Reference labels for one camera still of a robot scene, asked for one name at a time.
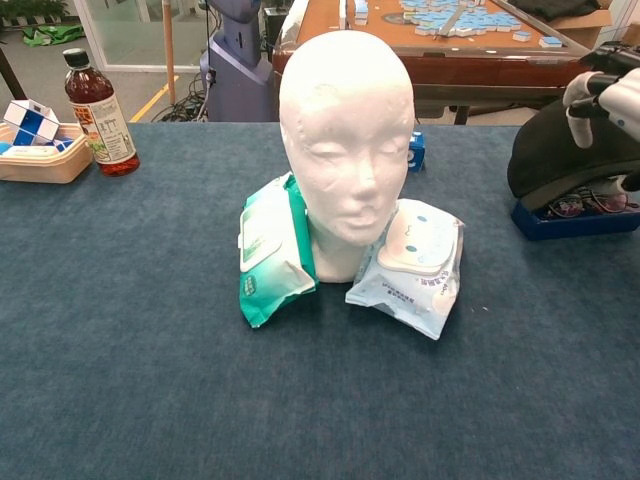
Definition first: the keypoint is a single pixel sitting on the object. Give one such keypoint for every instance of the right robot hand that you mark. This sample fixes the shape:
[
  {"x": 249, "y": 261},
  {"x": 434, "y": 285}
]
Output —
[{"x": 620, "y": 97}]

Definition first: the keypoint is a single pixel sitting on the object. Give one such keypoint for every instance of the black baseball cap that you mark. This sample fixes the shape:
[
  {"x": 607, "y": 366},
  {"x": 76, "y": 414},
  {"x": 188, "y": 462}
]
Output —
[{"x": 545, "y": 150}]

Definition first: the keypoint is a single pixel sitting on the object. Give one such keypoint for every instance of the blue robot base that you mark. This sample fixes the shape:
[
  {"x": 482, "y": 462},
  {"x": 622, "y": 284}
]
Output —
[{"x": 235, "y": 65}]

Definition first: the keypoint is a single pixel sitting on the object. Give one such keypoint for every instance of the white foam mannequin head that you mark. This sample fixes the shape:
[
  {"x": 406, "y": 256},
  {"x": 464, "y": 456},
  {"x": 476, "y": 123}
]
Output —
[{"x": 345, "y": 135}]

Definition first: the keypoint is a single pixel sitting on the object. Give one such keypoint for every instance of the open cardboard box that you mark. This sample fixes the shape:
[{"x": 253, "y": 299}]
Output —
[{"x": 585, "y": 27}]

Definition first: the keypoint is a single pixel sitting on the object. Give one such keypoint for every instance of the blue mahjong tile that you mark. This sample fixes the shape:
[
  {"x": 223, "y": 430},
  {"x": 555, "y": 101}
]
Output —
[
  {"x": 521, "y": 36},
  {"x": 551, "y": 42}
]

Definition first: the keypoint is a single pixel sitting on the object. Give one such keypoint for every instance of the thin-framed eyeglasses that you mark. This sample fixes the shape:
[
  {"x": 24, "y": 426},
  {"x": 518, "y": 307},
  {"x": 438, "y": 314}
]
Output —
[{"x": 590, "y": 200}]

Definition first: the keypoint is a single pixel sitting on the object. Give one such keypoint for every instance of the black cloth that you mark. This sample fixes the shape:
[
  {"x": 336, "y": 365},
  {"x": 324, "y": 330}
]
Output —
[{"x": 555, "y": 9}]

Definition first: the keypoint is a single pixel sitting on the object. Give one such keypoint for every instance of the blue glasses case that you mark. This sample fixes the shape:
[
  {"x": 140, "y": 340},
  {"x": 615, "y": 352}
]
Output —
[{"x": 575, "y": 225}]

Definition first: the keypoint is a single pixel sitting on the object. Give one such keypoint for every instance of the brown mahjong table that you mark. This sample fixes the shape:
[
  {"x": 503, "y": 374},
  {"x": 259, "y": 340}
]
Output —
[{"x": 450, "y": 65}]

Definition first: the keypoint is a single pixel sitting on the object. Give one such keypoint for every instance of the blue toothpaste box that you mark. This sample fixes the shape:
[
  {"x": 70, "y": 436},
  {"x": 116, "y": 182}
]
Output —
[{"x": 416, "y": 152}]

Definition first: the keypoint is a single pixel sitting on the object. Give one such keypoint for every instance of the light blue wet wipes pack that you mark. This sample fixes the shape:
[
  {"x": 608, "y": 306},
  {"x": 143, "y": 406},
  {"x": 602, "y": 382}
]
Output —
[{"x": 415, "y": 270}]

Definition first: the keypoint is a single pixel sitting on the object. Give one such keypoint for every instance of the green wet wipes pack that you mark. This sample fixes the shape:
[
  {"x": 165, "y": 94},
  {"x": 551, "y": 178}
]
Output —
[{"x": 270, "y": 260}]

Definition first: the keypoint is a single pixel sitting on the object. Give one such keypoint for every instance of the wooden pole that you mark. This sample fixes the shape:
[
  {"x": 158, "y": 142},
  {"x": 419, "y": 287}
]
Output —
[{"x": 169, "y": 50}]

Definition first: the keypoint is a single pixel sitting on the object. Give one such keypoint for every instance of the brown drink bottle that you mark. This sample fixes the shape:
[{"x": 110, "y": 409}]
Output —
[{"x": 102, "y": 125}]

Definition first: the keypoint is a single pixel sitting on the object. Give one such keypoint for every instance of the blue table cloth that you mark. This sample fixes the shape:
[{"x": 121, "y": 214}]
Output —
[{"x": 150, "y": 350}]

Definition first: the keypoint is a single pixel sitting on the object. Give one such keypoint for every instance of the green fabric heap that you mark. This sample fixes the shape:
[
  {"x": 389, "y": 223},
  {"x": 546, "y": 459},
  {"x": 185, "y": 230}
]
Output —
[{"x": 52, "y": 35}]

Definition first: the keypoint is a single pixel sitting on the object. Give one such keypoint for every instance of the beige plastic tray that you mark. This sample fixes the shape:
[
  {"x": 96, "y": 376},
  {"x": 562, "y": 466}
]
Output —
[{"x": 45, "y": 167}]

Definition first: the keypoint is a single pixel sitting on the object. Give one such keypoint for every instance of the blue white snake cube toy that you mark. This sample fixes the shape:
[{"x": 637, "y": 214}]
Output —
[{"x": 32, "y": 122}]

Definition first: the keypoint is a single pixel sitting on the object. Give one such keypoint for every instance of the flat white box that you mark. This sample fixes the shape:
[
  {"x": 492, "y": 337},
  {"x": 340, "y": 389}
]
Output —
[{"x": 30, "y": 151}]

